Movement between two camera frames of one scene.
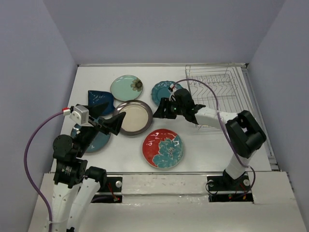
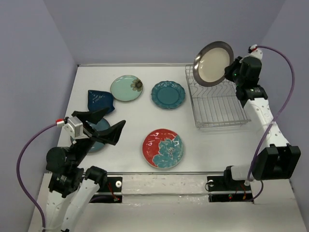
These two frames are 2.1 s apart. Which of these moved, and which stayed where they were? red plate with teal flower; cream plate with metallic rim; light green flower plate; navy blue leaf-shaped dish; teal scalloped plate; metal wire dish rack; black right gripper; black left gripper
Moved: black left gripper; black right gripper; cream plate with metallic rim
Stayed: metal wire dish rack; red plate with teal flower; light green flower plate; teal scalloped plate; navy blue leaf-shaped dish
